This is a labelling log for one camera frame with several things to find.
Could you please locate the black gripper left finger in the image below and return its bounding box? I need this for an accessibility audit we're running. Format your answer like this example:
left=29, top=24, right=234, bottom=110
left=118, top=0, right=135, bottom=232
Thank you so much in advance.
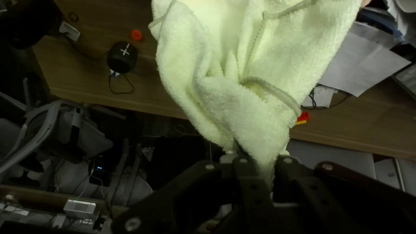
left=112, top=155, right=273, bottom=234

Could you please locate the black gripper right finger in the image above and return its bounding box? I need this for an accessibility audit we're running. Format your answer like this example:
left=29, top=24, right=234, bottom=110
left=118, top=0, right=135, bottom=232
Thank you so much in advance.
left=273, top=155, right=416, bottom=234

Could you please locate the pale yellow towel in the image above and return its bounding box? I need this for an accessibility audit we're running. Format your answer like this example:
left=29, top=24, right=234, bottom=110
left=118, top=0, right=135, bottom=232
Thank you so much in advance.
left=150, top=0, right=363, bottom=183

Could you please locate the black round speaker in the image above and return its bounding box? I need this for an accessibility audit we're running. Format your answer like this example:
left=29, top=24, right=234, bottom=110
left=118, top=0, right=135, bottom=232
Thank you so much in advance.
left=107, top=41, right=138, bottom=73

